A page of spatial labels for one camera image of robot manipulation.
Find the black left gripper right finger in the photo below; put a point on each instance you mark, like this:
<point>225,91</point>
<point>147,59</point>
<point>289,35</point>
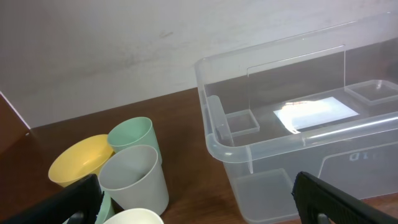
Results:
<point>320,202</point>

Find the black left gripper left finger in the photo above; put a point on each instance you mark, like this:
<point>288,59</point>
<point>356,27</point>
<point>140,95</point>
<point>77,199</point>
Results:
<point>80,202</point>

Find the white label in container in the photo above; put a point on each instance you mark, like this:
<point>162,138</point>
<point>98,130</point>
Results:
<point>304,114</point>

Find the clear plastic storage container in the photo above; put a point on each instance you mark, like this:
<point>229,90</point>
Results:
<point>354,62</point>

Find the mint green plastic bowl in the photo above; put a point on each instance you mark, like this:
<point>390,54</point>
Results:
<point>106,211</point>

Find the yellow plastic bowl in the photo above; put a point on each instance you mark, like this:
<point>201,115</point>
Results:
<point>84,157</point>

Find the cream plastic cup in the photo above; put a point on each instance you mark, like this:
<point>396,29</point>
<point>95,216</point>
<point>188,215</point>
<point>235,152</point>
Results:
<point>135,216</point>

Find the grey plastic cup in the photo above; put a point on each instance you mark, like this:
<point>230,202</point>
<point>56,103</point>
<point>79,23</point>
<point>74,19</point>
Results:
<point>134,178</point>

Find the mint green plastic cup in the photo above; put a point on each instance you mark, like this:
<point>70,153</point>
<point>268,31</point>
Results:
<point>133,132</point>

